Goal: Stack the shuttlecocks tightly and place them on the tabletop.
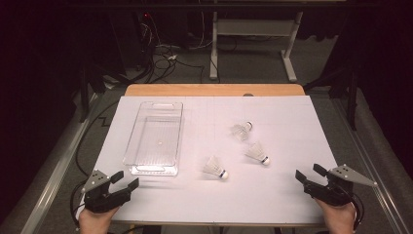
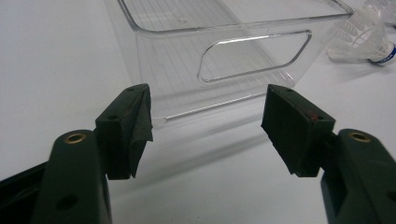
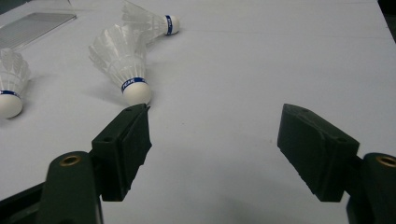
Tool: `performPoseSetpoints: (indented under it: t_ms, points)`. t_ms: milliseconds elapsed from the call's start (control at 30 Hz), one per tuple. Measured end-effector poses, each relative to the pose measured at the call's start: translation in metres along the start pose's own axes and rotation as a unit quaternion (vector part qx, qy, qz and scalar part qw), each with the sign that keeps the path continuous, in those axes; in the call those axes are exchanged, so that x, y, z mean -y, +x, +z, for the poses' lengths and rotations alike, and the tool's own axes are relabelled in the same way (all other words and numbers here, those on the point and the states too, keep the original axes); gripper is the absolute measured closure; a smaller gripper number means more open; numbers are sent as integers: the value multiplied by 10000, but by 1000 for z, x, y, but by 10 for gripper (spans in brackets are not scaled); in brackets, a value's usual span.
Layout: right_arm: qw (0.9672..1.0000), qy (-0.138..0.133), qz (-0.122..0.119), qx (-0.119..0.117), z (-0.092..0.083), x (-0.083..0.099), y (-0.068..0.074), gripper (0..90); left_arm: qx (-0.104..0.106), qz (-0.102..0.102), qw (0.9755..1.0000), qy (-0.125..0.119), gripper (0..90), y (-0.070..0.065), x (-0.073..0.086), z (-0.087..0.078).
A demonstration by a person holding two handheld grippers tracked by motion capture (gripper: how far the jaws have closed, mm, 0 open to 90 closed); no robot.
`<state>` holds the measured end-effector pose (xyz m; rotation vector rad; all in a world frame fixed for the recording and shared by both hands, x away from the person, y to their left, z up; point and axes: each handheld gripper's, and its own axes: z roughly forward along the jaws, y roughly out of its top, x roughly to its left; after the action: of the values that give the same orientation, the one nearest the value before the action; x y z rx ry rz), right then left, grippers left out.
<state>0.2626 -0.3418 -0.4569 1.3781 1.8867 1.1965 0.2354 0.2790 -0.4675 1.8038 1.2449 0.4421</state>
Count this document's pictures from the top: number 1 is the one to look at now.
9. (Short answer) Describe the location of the white table cover board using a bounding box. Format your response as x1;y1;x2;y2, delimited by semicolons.
74;95;361;227

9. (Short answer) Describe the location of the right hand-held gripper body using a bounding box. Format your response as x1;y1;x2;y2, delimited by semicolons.
303;164;379;208

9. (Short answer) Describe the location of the person's left hand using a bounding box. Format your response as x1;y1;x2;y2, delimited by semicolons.
78;207;120;234

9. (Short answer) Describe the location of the black metal stand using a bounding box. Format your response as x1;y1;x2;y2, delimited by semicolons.
303;64;361;131
77;61;131;123

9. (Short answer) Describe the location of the right hand-held gripper cable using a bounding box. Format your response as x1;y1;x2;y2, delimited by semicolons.
344;186;365;232

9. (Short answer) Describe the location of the left hand-held gripper cable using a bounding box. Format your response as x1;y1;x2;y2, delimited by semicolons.
69;179;88;228

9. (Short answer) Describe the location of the grey metal floor rail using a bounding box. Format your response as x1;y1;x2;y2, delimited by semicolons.
20;92;98;234
330;97;413;234

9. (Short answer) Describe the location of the white feather shuttlecock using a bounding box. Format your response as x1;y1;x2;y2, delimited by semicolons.
244;141;271;167
231;121;254;142
202;155;230;180

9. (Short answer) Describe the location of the tangle of floor cables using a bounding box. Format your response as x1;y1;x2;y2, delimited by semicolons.
139;13;208;84

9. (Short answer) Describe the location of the clear plastic container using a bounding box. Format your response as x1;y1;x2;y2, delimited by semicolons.
122;100;184;177

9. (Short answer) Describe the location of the white metal stand frame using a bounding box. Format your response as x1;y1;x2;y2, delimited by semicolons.
208;11;305;83

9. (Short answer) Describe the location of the black computer case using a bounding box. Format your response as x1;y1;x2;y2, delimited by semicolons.
110;11;154;69

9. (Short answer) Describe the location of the hand-held gripper cable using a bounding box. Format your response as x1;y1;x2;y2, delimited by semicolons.
69;179;88;228
344;186;365;232

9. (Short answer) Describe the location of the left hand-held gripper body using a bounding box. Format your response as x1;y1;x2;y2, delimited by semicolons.
81;169;132;215

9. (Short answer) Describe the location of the person's right hand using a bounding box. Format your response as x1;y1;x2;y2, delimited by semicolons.
315;198;357;234

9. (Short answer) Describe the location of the black floor cable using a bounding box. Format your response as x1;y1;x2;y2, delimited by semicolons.
75;98;121;178

